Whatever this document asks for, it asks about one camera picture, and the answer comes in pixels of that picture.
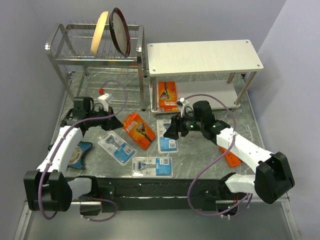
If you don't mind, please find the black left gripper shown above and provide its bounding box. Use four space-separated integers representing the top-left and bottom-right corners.
86 105 124 131

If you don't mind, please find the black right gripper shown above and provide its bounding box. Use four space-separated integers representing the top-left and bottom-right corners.
163 110 204 141

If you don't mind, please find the orange razor box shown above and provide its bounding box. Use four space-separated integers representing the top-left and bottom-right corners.
122 112 156 150
157 81 178 112
224 152 243 168

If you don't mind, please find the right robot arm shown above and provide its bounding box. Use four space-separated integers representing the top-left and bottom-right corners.
164 98 295 204

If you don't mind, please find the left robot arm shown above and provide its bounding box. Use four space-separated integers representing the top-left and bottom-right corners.
23 93 123 212

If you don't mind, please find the white two-tier shelf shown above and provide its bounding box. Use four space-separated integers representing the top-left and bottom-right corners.
147 39 264 114

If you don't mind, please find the blue razor blister pack centre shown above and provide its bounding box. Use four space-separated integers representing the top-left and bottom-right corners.
156 119 179 153

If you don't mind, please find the blue razor blister pack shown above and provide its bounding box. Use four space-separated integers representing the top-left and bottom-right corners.
97 130 137 166
131 157 173 178
156 119 179 153

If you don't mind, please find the blue razor blister pack left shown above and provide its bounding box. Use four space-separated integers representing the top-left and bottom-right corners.
97 130 137 166

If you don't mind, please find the blue razor blister pack front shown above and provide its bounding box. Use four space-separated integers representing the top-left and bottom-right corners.
131 157 173 178

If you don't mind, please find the blue star-shaped dish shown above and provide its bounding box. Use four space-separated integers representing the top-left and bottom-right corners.
47 141 93 170

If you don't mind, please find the steel dish rack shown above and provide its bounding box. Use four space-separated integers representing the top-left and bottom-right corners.
44 22 148 111

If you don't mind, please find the dark brown plate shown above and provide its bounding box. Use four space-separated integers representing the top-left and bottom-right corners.
109 7 131 58

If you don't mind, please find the cream plate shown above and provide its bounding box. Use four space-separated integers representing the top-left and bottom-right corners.
90 11 109 57

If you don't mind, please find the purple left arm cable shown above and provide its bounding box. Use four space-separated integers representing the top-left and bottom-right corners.
38 80 129 223

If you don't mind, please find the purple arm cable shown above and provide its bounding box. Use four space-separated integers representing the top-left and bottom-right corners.
38 80 129 223
187 93 253 218

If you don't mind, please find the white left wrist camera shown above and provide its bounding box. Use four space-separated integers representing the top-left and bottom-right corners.
97 93 113 112

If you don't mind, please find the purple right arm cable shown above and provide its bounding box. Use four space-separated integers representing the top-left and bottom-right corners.
187 93 253 218

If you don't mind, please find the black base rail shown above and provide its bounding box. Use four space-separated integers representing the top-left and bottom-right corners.
68 174 248 217

